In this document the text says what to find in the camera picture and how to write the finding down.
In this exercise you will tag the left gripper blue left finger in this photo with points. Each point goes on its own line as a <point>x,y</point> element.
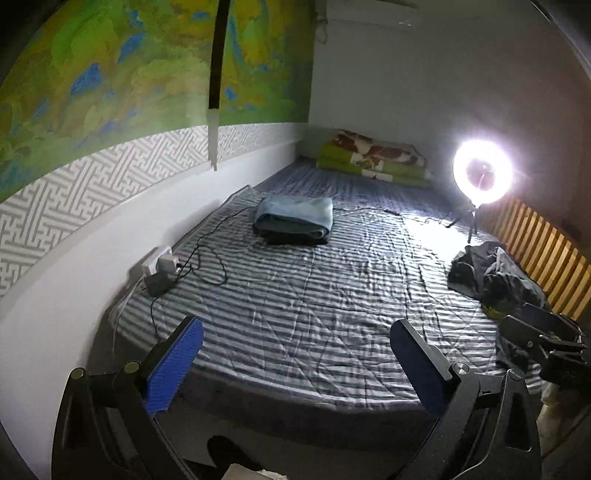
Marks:
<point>106,426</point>

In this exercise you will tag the white power strip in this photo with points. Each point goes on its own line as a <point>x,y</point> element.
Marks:
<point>160,261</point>

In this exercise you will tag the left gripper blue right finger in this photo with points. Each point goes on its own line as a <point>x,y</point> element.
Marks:
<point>485,426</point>

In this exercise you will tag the black power adapter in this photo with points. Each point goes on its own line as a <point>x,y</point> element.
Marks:
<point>159,283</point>

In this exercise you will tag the green landscape wall painting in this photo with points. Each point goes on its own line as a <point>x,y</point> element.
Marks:
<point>100,73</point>

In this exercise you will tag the wooden slatted railing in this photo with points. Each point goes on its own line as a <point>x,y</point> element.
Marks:
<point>546,253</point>

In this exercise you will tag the white wall air conditioner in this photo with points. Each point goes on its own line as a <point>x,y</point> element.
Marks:
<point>378,13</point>

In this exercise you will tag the stacked green floral blankets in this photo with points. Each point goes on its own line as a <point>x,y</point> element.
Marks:
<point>352,153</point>

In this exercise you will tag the black clothes pile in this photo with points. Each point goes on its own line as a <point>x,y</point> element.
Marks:
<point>489,274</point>

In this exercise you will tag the light blue denim jeans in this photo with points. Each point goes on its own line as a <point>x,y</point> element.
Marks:
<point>294,220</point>

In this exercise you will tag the ring light on tripod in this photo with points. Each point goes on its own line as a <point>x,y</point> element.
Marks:
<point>484,174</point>

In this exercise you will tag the striped blue white quilt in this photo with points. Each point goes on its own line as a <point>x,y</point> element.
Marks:
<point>311,324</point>

